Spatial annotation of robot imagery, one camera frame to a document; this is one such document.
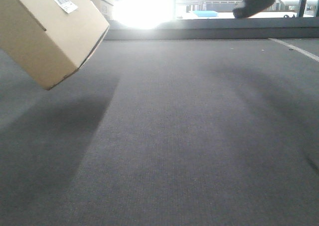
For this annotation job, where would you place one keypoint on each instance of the orange black barcode scanner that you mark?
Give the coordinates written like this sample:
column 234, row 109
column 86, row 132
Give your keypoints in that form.
column 248, row 8

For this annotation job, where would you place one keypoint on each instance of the small labelled cardboard package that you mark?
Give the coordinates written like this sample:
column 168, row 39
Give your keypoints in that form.
column 50, row 39

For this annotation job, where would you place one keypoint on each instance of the blue plastic tray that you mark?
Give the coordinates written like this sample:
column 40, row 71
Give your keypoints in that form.
column 205, row 13

